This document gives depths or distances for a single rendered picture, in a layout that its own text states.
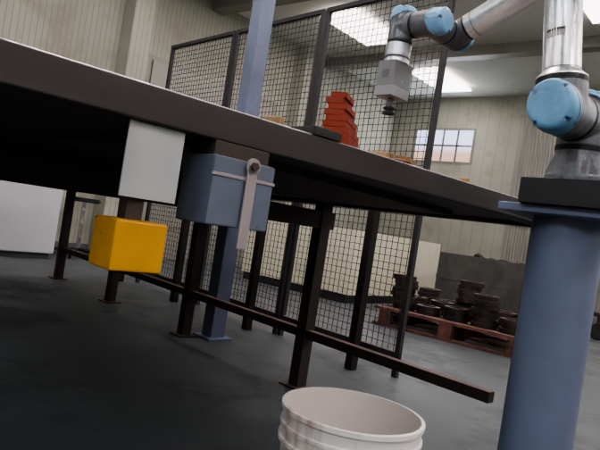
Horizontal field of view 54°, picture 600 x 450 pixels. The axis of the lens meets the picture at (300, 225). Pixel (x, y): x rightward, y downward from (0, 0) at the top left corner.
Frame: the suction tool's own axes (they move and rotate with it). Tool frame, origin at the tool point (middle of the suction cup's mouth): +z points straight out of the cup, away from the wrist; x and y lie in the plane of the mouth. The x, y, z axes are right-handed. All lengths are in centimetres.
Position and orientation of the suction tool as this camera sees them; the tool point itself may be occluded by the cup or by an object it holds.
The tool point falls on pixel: (387, 113)
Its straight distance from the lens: 179.4
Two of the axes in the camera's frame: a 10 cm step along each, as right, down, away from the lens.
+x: 6.9, 1.1, -7.1
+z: -1.5, 9.9, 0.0
